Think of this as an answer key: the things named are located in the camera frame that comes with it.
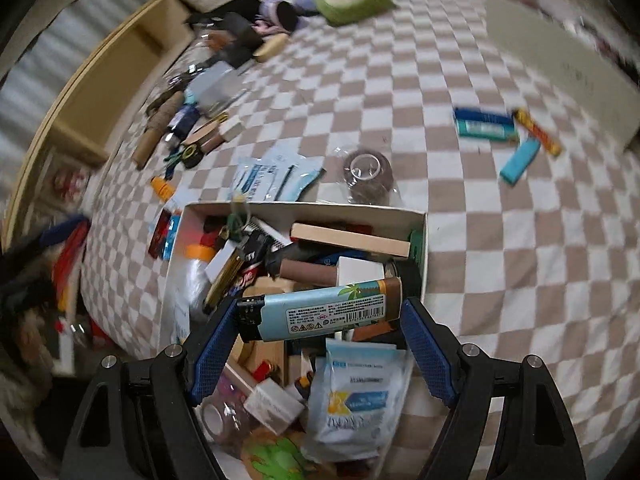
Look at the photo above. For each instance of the light blue lighter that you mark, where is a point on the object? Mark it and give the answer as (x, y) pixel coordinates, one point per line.
(520, 160)

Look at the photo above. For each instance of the black cigarette pack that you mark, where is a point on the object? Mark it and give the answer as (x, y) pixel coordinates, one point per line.
(252, 257)

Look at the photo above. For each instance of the purple cup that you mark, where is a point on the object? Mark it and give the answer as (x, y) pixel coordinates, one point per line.
(282, 10)

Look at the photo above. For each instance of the twine wrapped cardboard tube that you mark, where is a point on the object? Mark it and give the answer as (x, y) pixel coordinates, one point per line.
(155, 130)

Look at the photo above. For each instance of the frosted plastic case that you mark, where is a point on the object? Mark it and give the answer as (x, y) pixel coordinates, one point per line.
(217, 85)

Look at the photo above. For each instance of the beige fluffy rug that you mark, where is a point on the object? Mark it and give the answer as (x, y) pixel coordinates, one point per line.
(20, 370)

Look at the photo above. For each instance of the dark blue lighter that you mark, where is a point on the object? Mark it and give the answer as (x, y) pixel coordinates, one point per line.
(482, 116)

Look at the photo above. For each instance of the figurine display box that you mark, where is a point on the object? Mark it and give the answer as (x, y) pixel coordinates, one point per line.
(70, 180)

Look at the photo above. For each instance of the teal lighter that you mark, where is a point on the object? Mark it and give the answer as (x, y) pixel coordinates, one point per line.
(487, 131)

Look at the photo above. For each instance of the white lidded flat box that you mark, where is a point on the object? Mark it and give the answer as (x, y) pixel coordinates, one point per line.
(565, 75)

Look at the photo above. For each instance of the white cardboard box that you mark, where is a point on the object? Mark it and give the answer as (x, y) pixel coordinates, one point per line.
(310, 212)

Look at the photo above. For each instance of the green dinosaur cork coaster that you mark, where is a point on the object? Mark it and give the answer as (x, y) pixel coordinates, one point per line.
(277, 460)

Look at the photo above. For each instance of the dark blue spray can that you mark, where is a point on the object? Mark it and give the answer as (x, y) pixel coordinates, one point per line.
(182, 121)

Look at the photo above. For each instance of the beige brown tube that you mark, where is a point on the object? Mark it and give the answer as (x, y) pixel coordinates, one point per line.
(210, 132)

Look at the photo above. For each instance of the yellow red stick packet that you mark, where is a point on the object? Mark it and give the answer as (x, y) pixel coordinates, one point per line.
(537, 132)

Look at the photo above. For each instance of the white blue medicine sachet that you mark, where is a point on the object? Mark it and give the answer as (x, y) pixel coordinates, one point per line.
(350, 400)

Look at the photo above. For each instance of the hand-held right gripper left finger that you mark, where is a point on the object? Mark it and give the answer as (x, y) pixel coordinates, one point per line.
(212, 350)

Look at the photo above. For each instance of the brown cardboard tube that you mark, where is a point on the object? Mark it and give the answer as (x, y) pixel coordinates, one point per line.
(307, 272)

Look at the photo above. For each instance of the pale blue palm print lighter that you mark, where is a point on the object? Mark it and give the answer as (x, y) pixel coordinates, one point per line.
(320, 310)

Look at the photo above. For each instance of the brown tape roll in bag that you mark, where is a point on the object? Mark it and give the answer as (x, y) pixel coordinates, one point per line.
(367, 170)
(220, 417)

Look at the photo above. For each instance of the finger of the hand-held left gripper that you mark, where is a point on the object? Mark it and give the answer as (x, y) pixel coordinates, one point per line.
(65, 229)

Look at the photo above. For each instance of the long wooden block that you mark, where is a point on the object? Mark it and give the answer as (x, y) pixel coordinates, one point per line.
(350, 240)

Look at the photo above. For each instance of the wooden shelf unit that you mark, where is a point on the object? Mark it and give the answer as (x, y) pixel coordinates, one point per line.
(90, 100)

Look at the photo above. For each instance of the small pale wooden block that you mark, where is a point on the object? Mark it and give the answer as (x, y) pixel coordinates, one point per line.
(270, 48)

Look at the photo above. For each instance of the red stick sachet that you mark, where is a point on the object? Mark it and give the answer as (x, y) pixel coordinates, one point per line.
(159, 235)

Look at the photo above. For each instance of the red oblong object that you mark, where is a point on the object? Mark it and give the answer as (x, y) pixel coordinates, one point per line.
(70, 260)

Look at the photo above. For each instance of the checkered bed sheet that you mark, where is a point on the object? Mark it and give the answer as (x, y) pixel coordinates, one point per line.
(500, 260)

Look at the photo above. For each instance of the clear bag with brown contents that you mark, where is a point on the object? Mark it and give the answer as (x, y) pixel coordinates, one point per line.
(205, 42)

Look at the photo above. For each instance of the small white box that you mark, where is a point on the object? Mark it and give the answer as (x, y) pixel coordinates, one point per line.
(360, 270)

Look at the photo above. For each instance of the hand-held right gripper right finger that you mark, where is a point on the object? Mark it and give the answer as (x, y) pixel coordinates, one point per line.
(427, 350)

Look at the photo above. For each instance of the black cube box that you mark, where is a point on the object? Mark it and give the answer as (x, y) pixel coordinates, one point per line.
(237, 30)

